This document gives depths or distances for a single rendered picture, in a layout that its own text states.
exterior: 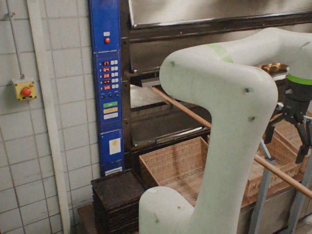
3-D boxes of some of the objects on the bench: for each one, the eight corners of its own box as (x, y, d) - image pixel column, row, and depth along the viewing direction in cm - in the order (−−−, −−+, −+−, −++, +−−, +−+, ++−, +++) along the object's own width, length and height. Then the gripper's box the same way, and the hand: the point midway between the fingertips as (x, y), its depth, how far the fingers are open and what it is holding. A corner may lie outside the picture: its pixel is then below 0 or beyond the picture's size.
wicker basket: (255, 145, 275) (260, 118, 263) (296, 131, 300) (303, 106, 288) (302, 174, 238) (311, 144, 225) (345, 155, 263) (356, 127, 250)
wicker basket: (137, 186, 219) (137, 155, 207) (197, 164, 246) (200, 135, 234) (175, 232, 183) (177, 197, 170) (241, 200, 209) (248, 167, 197)
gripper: (260, 85, 105) (248, 138, 115) (327, 114, 86) (306, 175, 96) (275, 82, 109) (262, 134, 118) (343, 109, 89) (321, 169, 99)
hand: (282, 149), depth 107 cm, fingers open, 13 cm apart
